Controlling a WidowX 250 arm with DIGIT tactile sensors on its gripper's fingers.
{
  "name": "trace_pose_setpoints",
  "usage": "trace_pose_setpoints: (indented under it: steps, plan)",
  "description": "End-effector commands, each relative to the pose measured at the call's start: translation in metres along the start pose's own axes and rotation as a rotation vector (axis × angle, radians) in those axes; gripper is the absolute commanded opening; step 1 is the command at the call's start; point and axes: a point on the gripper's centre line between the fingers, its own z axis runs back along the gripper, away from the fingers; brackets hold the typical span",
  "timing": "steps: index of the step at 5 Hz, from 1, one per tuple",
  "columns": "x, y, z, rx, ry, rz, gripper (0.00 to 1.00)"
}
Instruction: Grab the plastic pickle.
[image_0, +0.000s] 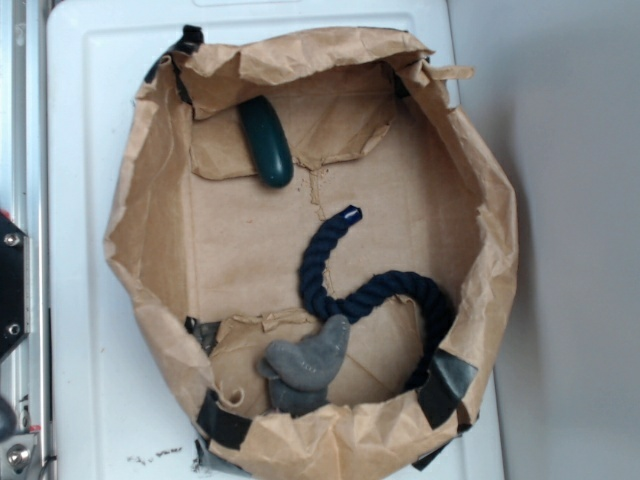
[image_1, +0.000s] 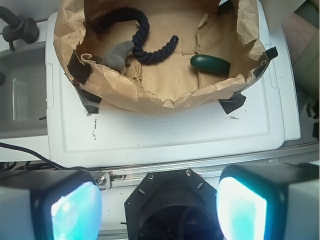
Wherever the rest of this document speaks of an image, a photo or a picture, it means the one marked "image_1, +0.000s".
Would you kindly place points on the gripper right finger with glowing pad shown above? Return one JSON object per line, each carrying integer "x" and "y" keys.
{"x": 280, "y": 201}

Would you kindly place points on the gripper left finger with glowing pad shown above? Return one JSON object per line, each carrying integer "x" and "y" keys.
{"x": 49, "y": 205}

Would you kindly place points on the dark green plastic pickle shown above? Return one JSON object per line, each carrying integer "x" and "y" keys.
{"x": 210, "y": 64}

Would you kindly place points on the clear plastic bin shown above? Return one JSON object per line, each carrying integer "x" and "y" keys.
{"x": 23, "y": 92}

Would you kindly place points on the grey plush toy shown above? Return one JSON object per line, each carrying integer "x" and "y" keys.
{"x": 116, "y": 57}

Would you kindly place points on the brown paper bag tray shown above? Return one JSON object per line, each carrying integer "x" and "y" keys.
{"x": 166, "y": 34}

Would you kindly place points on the aluminium frame rail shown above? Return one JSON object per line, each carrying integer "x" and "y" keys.
{"x": 207, "y": 168}

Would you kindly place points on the black octagonal mount plate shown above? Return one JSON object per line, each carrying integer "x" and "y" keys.
{"x": 173, "y": 205}

